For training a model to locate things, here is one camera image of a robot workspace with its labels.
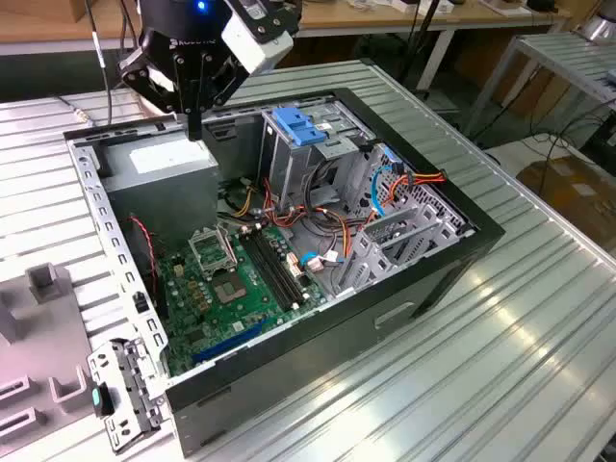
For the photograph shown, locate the blue plastic drive latch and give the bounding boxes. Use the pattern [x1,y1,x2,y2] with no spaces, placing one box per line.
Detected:
[270,107,329,149]

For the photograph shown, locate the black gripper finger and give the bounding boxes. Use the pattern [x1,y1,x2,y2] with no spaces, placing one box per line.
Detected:
[194,52,251,141]
[118,46,196,141]

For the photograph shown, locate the yellow black wire bundle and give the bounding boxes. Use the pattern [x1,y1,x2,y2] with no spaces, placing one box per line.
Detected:
[218,176,264,220]

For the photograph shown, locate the thin wires with white plug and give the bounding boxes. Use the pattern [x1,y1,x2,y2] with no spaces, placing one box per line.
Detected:
[307,257,348,274]

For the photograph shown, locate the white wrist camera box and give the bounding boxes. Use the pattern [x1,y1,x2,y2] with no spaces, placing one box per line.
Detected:
[219,0,302,76]

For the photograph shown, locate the metal drive cage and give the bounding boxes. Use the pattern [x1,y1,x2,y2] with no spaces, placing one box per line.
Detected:
[258,100,376,213]

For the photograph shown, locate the CPU socket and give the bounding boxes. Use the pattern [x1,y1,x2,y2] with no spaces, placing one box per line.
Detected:
[211,270,250,308]

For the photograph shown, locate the large cardboard box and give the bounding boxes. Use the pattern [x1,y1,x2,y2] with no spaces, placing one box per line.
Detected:
[517,154,616,242]

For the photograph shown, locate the metal slat side table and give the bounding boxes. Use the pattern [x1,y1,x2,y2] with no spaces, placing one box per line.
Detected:
[461,32,616,141]

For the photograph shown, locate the grey parts rack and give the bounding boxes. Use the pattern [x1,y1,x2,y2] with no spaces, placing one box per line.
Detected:
[0,263,97,437]

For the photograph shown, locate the black RAM slot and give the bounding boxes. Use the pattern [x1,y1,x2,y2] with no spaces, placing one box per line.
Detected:
[256,226,309,304]
[250,228,303,307]
[239,230,293,313]
[244,229,298,310]

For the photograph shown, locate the metal expansion bracket latch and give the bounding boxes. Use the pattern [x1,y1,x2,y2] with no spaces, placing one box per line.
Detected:
[86,336,169,454]

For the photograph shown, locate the black cable with metal plug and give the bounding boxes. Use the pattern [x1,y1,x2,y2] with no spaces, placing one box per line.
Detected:
[71,0,116,129]

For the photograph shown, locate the black tripod stand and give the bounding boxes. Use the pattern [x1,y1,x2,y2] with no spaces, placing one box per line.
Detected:
[398,0,445,93]

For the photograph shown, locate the wooden desk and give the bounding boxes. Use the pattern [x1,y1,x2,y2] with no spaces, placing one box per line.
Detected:
[0,0,574,57]

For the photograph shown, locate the blue data wire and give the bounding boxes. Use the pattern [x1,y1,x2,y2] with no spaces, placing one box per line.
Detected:
[371,149,406,220]

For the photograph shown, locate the blue wire with white label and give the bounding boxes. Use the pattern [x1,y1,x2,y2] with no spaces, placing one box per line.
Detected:
[298,250,346,273]

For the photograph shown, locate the green motherboard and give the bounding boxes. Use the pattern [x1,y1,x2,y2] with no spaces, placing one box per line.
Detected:
[156,223,328,379]

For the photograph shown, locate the black case fan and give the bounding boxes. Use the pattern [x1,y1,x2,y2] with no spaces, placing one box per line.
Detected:
[127,215,169,320]

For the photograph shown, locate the metal socket cover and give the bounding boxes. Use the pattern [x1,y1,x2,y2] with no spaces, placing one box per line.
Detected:
[186,224,241,281]

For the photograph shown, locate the black PC case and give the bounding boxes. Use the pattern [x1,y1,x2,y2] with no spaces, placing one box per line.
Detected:
[62,86,506,458]

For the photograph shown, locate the blue expansion slot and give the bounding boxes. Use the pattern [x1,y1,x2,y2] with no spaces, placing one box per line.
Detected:
[192,319,265,368]

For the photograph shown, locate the red orange wire bundle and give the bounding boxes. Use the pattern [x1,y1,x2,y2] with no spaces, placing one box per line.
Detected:
[262,176,384,264]

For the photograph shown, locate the metal disk bay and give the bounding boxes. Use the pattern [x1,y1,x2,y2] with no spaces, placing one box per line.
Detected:
[334,206,461,297]

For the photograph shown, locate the thick black wire bundle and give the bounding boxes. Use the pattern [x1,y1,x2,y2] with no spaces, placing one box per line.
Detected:
[302,157,379,237]

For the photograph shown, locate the red orange yellow power wire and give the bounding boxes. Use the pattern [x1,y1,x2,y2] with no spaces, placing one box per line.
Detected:
[382,167,449,206]

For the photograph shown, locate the grey power supply unit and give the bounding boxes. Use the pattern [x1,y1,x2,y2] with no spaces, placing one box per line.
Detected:
[98,129,220,251]

